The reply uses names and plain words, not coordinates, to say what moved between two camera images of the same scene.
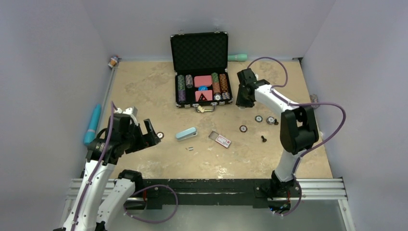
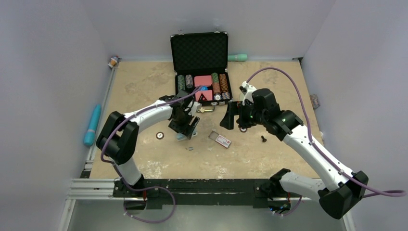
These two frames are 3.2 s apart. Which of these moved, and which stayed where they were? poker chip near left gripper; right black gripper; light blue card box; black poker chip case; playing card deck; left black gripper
Moved: left black gripper; right black gripper
Stayed: playing card deck; light blue card box; black poker chip case; poker chip near left gripper
